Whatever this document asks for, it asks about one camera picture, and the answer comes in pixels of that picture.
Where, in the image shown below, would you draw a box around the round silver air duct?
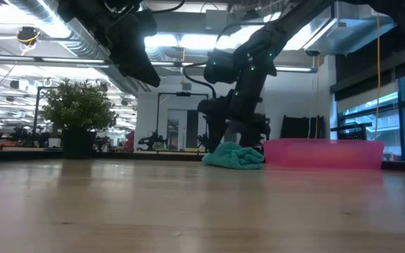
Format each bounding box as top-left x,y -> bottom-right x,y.
7,0 -> 150,94

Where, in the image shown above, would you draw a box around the black folded panels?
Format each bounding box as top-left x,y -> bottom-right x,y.
280,115 -> 326,140

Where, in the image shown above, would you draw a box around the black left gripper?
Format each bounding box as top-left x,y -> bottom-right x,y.
108,13 -> 162,88

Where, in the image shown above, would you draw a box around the wall poster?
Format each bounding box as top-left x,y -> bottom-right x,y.
167,119 -> 181,150

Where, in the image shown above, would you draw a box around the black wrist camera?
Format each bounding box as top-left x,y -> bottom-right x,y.
198,97 -> 230,119
131,8 -> 158,38

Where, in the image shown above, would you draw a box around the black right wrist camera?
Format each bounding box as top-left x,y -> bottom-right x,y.
198,97 -> 230,119

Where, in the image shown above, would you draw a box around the black wire crate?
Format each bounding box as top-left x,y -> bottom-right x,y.
330,122 -> 373,141

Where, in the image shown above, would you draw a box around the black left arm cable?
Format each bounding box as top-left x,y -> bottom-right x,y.
151,0 -> 186,14

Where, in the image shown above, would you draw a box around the black shelving unit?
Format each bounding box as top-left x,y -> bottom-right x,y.
257,112 -> 271,141

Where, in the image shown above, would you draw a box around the black window blind box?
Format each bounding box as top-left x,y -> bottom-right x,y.
330,34 -> 405,103

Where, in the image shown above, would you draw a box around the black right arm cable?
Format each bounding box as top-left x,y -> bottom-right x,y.
182,62 -> 218,100

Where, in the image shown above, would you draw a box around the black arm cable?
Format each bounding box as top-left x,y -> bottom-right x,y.
151,0 -> 186,14
182,62 -> 218,100

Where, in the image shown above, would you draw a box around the yellow hanging cable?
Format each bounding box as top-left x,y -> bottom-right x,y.
314,55 -> 320,140
374,13 -> 382,141

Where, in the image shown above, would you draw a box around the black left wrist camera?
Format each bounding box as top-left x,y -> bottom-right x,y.
131,8 -> 158,38

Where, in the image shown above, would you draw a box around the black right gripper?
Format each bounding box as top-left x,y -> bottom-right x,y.
207,66 -> 264,155

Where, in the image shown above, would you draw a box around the pink plastic basket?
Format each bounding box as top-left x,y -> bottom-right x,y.
263,138 -> 385,171

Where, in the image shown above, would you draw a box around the rectangular silver air duct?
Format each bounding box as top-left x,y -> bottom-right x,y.
283,1 -> 397,56

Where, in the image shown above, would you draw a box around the black aluminium table frame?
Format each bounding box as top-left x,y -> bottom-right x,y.
0,149 -> 405,173

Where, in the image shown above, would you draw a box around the teal microfiber towel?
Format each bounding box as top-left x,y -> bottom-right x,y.
201,141 -> 265,170

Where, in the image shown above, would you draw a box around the black gantry frame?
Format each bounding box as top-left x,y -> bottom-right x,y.
155,91 -> 210,153
33,85 -> 60,133

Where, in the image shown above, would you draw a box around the grey ceiling box unit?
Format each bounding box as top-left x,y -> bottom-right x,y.
204,9 -> 240,32

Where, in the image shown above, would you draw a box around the black round ceiling device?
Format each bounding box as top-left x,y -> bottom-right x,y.
15,26 -> 42,47

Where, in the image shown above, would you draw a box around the green potted plant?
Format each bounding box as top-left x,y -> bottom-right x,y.
40,79 -> 118,160

